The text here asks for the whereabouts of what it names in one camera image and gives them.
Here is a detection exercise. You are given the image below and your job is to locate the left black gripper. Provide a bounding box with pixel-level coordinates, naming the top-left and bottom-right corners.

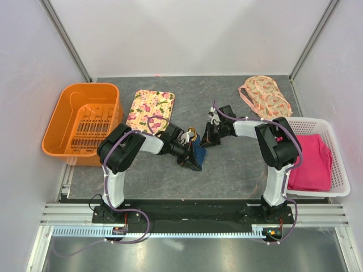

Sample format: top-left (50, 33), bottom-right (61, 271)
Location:
top-left (168, 141), bottom-right (200, 171)

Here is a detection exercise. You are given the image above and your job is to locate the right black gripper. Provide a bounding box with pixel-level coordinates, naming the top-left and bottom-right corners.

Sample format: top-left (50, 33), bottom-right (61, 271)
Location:
top-left (199, 122), bottom-right (226, 149)

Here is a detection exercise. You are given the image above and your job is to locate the dark blue paper napkin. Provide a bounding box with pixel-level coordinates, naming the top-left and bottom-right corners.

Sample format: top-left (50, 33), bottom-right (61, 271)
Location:
top-left (191, 134), bottom-right (206, 171)

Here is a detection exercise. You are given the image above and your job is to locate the gold spoon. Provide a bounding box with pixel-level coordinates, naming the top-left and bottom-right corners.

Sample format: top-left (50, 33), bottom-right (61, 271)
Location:
top-left (188, 127), bottom-right (197, 141)

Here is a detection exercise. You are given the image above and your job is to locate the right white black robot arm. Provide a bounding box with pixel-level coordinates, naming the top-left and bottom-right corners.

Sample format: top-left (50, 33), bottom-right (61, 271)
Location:
top-left (200, 105), bottom-right (302, 223)

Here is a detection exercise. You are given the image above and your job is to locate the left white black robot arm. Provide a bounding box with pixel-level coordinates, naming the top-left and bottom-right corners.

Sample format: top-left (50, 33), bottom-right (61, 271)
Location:
top-left (97, 124), bottom-right (206, 223)

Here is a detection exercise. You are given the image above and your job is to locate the floral rectangular tray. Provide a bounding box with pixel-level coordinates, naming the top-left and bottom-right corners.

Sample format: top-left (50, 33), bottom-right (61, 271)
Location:
top-left (126, 90), bottom-right (175, 134)

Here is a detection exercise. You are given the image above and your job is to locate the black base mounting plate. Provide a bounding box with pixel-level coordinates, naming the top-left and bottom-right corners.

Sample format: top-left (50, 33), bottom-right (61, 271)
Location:
top-left (92, 199), bottom-right (294, 233)

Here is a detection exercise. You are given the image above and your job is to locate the pink cloth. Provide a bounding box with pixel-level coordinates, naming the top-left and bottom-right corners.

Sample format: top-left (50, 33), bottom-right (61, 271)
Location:
top-left (288, 134), bottom-right (332, 192)

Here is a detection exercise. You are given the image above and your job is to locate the orange plastic basin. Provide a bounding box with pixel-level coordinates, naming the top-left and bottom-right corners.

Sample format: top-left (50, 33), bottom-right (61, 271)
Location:
top-left (41, 83), bottom-right (123, 167)

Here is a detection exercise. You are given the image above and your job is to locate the white perforated plastic basket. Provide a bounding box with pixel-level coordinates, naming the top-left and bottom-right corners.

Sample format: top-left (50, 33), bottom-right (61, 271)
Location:
top-left (286, 117), bottom-right (351, 198)

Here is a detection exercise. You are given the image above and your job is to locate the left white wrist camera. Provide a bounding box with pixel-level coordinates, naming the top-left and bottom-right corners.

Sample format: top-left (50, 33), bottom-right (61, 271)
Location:
top-left (180, 131), bottom-right (195, 145)

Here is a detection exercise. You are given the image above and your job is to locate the white slotted cable duct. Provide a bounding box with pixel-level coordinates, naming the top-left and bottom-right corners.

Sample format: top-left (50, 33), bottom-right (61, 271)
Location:
top-left (53, 226), bottom-right (282, 239)

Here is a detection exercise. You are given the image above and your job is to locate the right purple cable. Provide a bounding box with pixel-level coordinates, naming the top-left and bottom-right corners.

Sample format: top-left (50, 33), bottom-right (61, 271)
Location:
top-left (212, 100), bottom-right (303, 245)

